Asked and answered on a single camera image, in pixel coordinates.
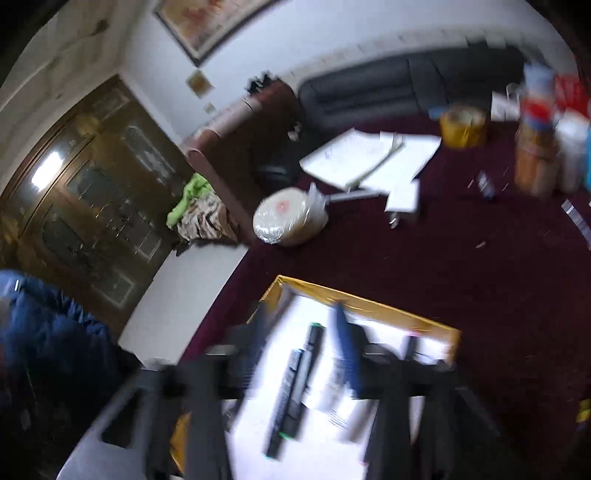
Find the black marker green cap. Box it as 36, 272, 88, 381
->
264, 322, 325, 460

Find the black marker pink cap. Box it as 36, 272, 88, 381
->
402, 334, 420, 362

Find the yellow taped white tray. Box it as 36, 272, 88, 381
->
170, 275, 461, 474

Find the round wrapped white pad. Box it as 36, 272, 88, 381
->
252, 183, 329, 246

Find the green and patterned cloth pile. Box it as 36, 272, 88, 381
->
166, 173, 239, 243

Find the white power adapter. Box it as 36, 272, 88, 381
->
385, 179, 420, 229

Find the brown armchair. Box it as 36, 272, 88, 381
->
185, 80, 301, 245

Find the white papers stack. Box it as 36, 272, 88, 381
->
300, 129, 442, 193

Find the dark wooden double door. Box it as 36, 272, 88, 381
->
1, 76, 192, 336

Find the yellow tape roll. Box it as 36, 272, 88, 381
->
439, 105, 488, 150

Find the orange contents jar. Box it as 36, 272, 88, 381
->
515, 95, 559, 198

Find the black leather sofa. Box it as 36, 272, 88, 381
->
297, 42, 526, 131

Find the white plastic tub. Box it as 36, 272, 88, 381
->
555, 110, 590, 194

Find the framed wall painting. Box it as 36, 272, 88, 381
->
153, 0, 276, 67

